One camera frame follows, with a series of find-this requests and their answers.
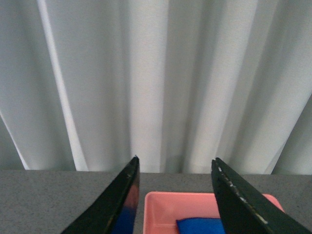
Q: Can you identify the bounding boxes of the blue microfiber cloth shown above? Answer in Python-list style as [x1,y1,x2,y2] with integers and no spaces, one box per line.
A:
[176,217,225,234]

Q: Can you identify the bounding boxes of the pink plastic box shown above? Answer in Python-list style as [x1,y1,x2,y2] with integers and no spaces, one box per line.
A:
[144,191,285,234]

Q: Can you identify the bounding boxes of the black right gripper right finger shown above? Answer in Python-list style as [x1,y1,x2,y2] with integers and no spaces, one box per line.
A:
[211,158,311,234]

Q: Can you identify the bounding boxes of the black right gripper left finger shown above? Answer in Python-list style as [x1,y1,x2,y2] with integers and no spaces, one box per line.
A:
[62,156,140,234]

